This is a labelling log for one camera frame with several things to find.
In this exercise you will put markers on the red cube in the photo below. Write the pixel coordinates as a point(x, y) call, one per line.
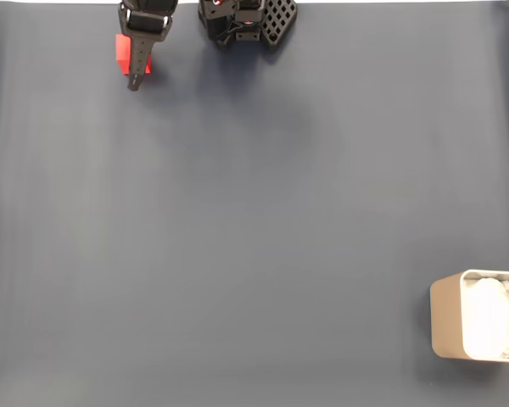
point(121, 48)

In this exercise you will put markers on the white crumpled tissue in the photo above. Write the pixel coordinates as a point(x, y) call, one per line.
point(488, 318)

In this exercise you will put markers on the blue-grey table mat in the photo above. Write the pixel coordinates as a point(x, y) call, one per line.
point(237, 212)

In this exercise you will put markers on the beige rounded box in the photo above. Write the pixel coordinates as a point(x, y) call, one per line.
point(445, 318)

